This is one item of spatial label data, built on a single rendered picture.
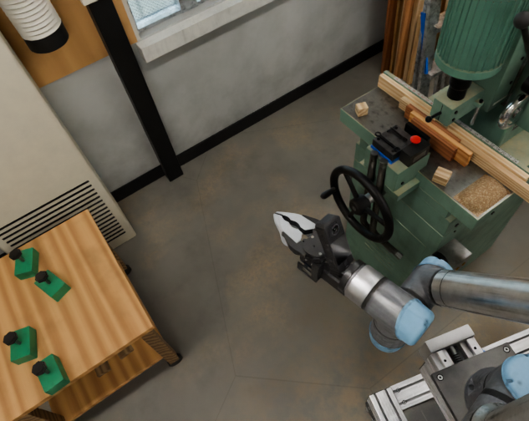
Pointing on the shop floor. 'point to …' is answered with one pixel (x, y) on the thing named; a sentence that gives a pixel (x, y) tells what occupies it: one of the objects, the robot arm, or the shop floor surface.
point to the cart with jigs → (63, 326)
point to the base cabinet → (424, 235)
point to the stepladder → (424, 73)
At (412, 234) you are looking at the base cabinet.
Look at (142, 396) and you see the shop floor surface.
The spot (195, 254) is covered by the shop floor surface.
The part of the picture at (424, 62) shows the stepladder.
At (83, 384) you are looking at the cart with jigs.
